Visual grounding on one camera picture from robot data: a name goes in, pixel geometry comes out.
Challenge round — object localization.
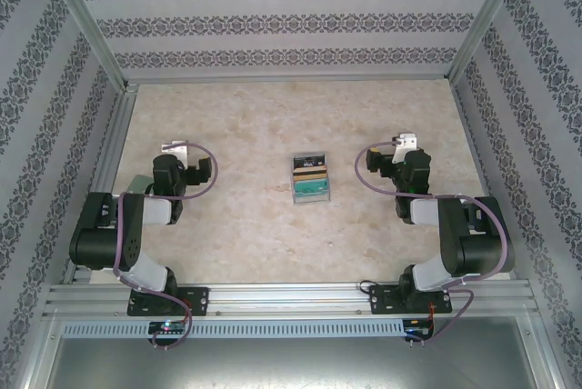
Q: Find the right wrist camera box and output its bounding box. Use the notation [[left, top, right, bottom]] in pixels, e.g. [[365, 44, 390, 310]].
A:
[[390, 133, 419, 165]]

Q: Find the aluminium back frame bar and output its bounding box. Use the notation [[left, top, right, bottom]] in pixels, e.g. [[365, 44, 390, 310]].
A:
[[122, 74, 452, 86]]

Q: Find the grey metal bottom panel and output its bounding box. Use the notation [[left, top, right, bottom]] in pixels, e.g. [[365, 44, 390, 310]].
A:
[[26, 315, 560, 389]]

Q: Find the black vip card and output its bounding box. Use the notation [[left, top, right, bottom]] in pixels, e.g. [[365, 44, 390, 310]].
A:
[[293, 156, 326, 170]]

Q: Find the gold card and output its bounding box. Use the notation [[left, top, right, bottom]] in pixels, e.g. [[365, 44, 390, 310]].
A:
[[293, 167, 328, 181]]

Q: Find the aluminium side frame bar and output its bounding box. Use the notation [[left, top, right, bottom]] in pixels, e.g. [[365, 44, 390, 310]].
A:
[[63, 84, 140, 284]]

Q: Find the slotted grey cable duct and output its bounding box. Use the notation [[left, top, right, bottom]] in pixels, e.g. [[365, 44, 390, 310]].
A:
[[61, 318, 406, 339]]

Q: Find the right controller board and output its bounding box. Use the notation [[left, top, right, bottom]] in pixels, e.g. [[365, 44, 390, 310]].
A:
[[406, 318, 436, 340]]

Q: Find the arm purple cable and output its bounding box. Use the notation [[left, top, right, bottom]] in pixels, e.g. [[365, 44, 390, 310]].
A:
[[111, 142, 220, 352], [355, 136, 510, 347]]

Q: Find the left aluminium frame post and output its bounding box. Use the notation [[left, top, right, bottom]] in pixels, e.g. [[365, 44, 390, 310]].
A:
[[38, 0, 131, 93]]

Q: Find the teal card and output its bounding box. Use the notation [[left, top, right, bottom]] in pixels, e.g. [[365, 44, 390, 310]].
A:
[[294, 178, 330, 195]]

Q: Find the aluminium frame post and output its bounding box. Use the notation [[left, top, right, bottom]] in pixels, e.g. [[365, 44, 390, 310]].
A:
[[447, 0, 537, 84], [38, 0, 131, 93]]

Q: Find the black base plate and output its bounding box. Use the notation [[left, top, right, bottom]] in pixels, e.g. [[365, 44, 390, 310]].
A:
[[126, 286, 210, 317], [368, 284, 454, 316]]

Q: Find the aluminium mounting rail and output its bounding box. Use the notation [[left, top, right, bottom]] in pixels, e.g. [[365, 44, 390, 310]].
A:
[[43, 280, 540, 318]]

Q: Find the controller board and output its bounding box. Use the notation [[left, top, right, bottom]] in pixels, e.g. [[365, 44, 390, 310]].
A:
[[148, 320, 187, 334], [406, 318, 436, 340]]

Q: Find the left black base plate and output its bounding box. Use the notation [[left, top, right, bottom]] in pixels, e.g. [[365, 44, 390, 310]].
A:
[[126, 286, 210, 317]]

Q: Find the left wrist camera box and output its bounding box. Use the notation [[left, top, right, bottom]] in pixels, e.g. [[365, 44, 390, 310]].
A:
[[159, 139, 190, 164]]

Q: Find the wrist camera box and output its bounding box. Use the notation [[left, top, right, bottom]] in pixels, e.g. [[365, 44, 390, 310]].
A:
[[390, 133, 419, 165], [159, 139, 190, 164]]

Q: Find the left controller board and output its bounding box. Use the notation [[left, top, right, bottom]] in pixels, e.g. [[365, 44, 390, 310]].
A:
[[148, 320, 187, 334]]

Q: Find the right aluminium frame post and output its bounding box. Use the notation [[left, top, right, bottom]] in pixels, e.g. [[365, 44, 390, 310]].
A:
[[447, 0, 537, 84]]

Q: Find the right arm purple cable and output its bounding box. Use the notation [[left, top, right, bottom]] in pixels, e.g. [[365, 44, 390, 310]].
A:
[[355, 136, 510, 347]]

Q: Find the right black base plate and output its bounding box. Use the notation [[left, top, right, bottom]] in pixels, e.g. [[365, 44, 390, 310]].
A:
[[368, 284, 454, 316]]

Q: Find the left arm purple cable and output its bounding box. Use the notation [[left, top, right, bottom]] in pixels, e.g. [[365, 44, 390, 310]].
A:
[[111, 142, 220, 352]]

